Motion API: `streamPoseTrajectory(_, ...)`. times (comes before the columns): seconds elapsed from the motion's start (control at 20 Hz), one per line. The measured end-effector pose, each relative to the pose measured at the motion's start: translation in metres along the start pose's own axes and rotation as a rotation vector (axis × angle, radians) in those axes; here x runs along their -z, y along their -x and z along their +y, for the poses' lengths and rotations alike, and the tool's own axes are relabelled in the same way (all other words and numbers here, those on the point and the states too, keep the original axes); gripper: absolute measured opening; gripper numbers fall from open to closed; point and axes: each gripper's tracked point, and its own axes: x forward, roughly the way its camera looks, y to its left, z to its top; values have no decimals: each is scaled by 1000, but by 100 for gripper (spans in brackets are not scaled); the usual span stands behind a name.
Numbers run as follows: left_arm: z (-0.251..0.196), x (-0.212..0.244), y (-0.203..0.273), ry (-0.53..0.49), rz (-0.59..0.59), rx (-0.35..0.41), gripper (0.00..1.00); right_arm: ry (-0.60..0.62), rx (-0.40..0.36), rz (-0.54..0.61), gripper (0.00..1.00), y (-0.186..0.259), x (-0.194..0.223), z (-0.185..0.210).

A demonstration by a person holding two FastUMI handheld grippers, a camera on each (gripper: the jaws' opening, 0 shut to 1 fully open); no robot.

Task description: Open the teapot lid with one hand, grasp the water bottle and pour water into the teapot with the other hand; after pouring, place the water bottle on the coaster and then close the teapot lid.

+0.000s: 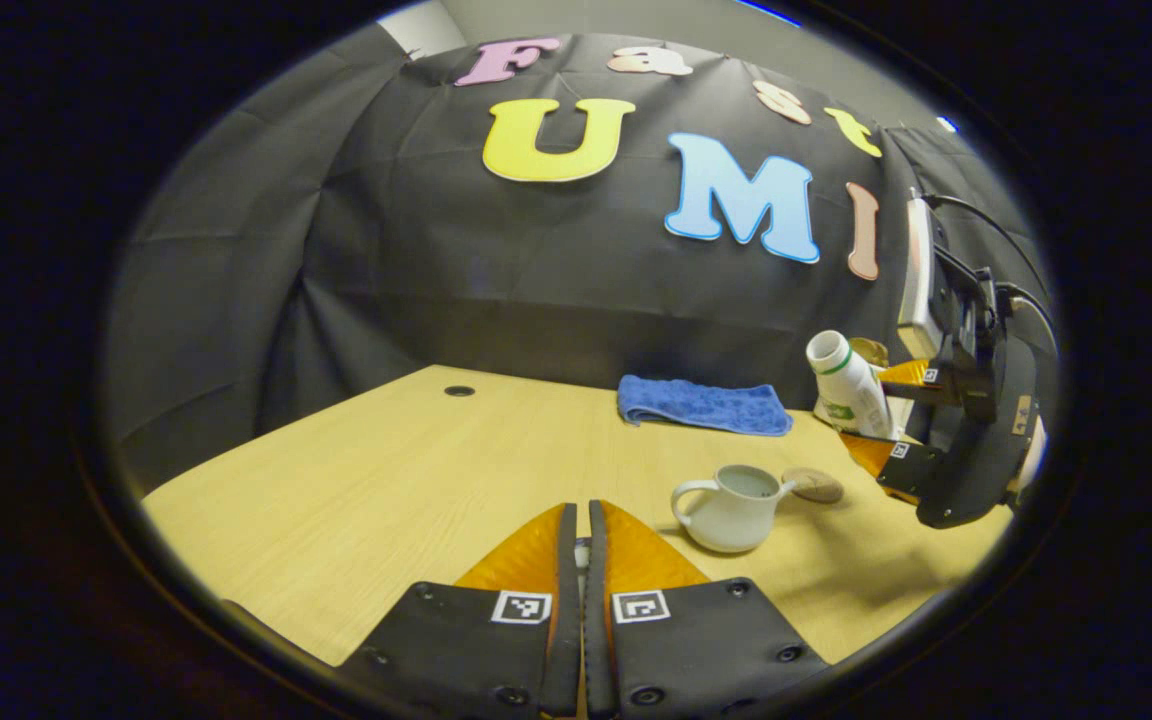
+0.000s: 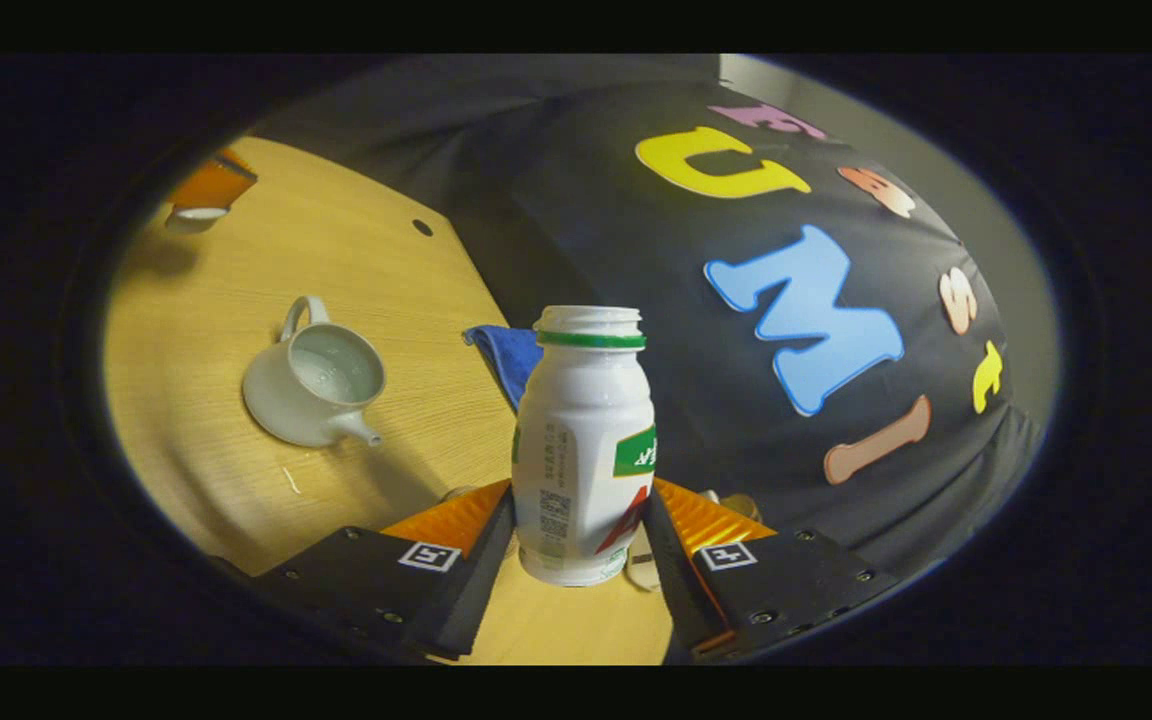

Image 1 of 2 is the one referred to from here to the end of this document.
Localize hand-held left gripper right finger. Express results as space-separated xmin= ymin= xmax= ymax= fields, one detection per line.
xmin=586 ymin=500 xmax=829 ymax=719

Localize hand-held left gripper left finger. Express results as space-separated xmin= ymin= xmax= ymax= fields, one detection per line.
xmin=341 ymin=503 xmax=582 ymax=719

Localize white water bottle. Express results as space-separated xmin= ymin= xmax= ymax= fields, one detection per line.
xmin=806 ymin=330 xmax=895 ymax=439

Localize round cork coaster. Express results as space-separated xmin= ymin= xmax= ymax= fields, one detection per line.
xmin=782 ymin=467 xmax=845 ymax=504

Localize white teacup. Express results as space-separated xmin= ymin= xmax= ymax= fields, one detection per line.
xmin=671 ymin=464 xmax=797 ymax=554

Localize blue towel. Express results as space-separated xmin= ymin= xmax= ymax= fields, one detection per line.
xmin=618 ymin=375 xmax=794 ymax=437

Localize black backdrop cloth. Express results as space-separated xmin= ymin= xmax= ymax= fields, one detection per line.
xmin=101 ymin=20 xmax=1057 ymax=496

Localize black cable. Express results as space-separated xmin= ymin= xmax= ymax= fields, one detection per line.
xmin=921 ymin=193 xmax=1059 ymax=351

